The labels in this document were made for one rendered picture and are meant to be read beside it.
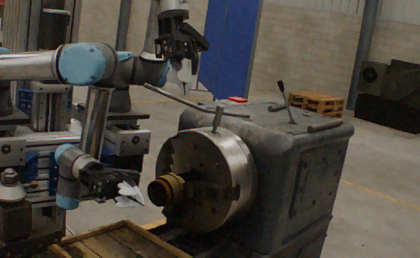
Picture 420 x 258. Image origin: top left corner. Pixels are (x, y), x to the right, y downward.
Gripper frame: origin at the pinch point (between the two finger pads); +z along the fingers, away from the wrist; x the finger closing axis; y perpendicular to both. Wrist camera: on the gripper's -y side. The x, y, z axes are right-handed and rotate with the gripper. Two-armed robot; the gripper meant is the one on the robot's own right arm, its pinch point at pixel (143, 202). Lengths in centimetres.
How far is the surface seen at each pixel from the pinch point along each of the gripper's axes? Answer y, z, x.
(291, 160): -41.1, 17.0, 15.2
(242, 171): -27.3, 9.7, 10.2
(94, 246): 2.3, -13.1, -20.7
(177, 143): -20.1, -10.2, 11.6
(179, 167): -17.6, -5.4, 6.0
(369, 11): -990, -331, 193
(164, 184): -8.6, -1.6, 3.3
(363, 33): -995, -331, 134
